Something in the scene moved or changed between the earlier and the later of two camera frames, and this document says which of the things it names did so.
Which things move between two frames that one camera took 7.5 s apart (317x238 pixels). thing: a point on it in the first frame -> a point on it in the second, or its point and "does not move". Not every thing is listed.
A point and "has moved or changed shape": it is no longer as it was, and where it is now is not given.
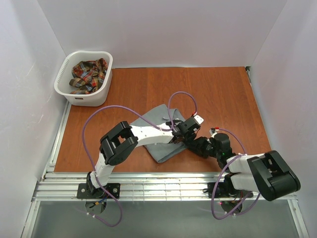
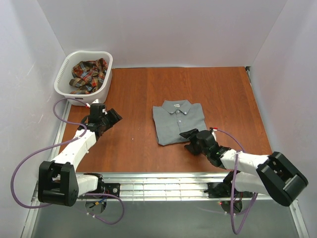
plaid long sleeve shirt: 88,76 does not move
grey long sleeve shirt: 158,115 has moved or changed shape
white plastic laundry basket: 85,78 does not move
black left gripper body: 181,137 -> 110,119
